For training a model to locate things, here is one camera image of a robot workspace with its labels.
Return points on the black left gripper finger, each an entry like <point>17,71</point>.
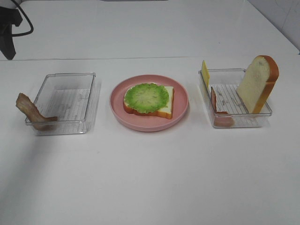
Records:
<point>7,46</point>

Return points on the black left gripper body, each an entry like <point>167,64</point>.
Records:
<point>8,17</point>

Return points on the brown bacon strip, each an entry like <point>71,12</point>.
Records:
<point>24,104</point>

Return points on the green lettuce leaf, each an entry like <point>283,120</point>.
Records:
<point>146,97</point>

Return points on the bread slice from tray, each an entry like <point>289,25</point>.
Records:
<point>167,110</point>

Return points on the yellow cheese slice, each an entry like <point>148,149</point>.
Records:
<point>205,74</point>

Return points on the clear plastic tray left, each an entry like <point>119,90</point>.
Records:
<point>72,98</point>

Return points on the clear plastic tray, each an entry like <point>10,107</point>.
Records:
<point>72,98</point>
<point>225,83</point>

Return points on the pink round plate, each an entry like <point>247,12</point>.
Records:
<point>149,102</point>

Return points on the clear plastic tray right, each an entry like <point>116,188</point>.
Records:
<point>225,83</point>

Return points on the bread slice in right tray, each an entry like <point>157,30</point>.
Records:
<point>258,82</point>

